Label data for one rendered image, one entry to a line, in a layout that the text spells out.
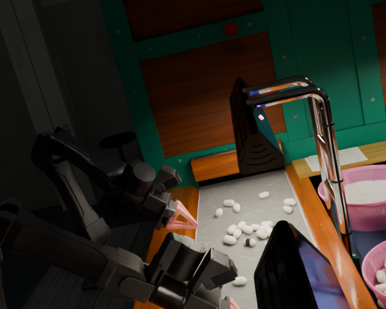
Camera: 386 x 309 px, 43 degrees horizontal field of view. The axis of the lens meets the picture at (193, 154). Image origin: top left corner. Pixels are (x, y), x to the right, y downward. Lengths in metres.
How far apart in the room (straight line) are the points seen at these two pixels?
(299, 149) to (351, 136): 0.17
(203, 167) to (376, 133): 0.58
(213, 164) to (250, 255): 0.47
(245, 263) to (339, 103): 0.70
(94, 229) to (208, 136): 0.51
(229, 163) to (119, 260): 0.83
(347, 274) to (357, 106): 0.77
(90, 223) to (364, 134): 0.92
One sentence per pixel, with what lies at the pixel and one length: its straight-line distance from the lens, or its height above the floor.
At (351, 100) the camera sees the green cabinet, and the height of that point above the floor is 0.93.
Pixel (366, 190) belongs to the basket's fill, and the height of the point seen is 0.74.
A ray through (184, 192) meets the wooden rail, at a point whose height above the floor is 0.77.
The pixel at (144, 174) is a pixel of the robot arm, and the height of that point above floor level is 0.99.
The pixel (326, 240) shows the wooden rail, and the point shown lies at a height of 0.76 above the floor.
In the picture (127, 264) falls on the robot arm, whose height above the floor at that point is 0.96.
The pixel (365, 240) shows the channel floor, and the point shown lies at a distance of 1.35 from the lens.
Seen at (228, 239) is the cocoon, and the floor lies 0.76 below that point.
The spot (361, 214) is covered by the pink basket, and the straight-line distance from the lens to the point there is 1.35.
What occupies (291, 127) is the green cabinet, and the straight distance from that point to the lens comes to 1.66.
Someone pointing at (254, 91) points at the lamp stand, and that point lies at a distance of 1.20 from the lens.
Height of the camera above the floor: 1.33
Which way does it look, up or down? 16 degrees down
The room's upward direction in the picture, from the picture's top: 14 degrees counter-clockwise
